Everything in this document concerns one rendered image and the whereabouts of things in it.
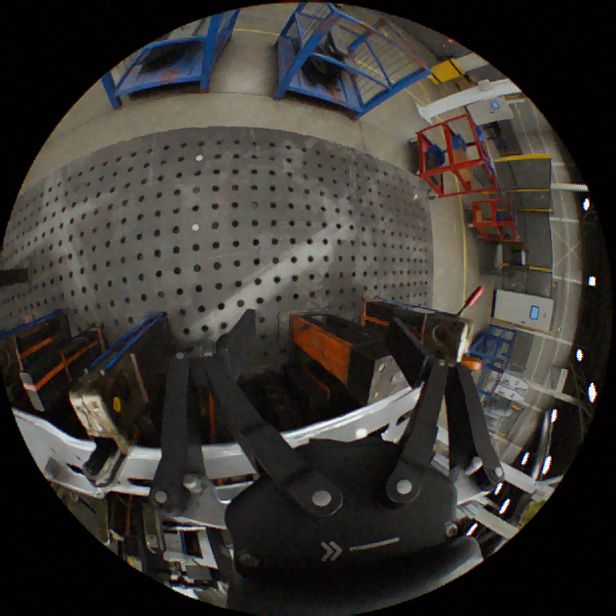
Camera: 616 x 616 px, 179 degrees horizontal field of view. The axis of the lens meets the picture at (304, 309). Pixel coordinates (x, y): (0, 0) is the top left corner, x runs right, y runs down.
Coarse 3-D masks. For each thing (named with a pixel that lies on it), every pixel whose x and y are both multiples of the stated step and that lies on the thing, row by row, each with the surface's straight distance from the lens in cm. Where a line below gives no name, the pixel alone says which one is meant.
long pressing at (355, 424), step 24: (360, 408) 37; (384, 408) 41; (408, 408) 51; (24, 432) 60; (48, 432) 48; (288, 432) 31; (312, 432) 33; (336, 432) 36; (360, 432) 41; (384, 432) 49; (48, 456) 58; (72, 456) 48; (144, 456) 35; (216, 456) 31; (240, 456) 32; (72, 480) 60; (120, 480) 45
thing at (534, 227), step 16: (528, 224) 736; (544, 224) 739; (528, 240) 728; (544, 240) 731; (528, 256) 723; (544, 256) 726; (528, 272) 721; (544, 272) 723; (512, 288) 726; (528, 288) 722; (544, 288) 724; (496, 320) 742
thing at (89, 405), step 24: (144, 336) 42; (168, 336) 52; (96, 360) 30; (120, 360) 30; (144, 360) 37; (96, 384) 25; (120, 384) 28; (144, 384) 36; (96, 408) 24; (120, 408) 27; (96, 432) 27; (120, 432) 26
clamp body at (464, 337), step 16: (368, 304) 66; (384, 304) 64; (368, 320) 66; (384, 320) 61; (400, 320) 60; (416, 320) 56; (432, 320) 51; (448, 320) 49; (464, 320) 52; (416, 336) 55; (432, 336) 52; (448, 336) 50; (464, 336) 48; (432, 352) 53; (448, 352) 50; (464, 352) 52
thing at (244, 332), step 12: (252, 312) 18; (240, 324) 15; (252, 324) 18; (228, 336) 14; (240, 336) 15; (252, 336) 18; (228, 348) 13; (240, 348) 15; (228, 360) 13; (240, 360) 15
